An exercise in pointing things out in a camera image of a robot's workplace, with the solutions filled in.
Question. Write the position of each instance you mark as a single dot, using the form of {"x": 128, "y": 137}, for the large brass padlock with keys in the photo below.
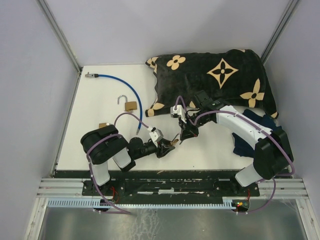
{"x": 175, "y": 140}

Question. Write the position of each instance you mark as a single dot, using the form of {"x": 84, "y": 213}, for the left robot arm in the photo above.
{"x": 106, "y": 143}

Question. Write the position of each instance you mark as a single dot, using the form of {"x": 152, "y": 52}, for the small brass padlock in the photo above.
{"x": 102, "y": 125}

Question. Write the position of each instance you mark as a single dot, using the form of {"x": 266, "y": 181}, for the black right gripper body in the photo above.
{"x": 189, "y": 123}

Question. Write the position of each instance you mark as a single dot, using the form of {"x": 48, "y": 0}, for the black floral patterned blanket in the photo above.
{"x": 236, "y": 76}

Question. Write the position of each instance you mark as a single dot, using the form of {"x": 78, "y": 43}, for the aluminium frame post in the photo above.
{"x": 45, "y": 8}
{"x": 285, "y": 18}

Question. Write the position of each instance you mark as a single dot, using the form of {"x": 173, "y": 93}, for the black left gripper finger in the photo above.
{"x": 166, "y": 142}
{"x": 166, "y": 150}

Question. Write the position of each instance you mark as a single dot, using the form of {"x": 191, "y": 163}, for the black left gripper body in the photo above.
{"x": 159, "y": 151}

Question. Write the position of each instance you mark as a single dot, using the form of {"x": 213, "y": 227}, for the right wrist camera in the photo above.
{"x": 178, "y": 112}

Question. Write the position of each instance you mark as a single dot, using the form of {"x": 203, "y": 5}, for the left aluminium frame post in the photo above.
{"x": 45, "y": 8}

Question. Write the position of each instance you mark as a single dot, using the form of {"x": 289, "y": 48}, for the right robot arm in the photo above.
{"x": 272, "y": 150}

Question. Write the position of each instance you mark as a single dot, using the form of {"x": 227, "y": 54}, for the right aluminium frame post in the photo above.
{"x": 285, "y": 18}

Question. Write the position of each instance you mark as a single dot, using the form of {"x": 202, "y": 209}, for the brass padlock with key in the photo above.
{"x": 129, "y": 106}

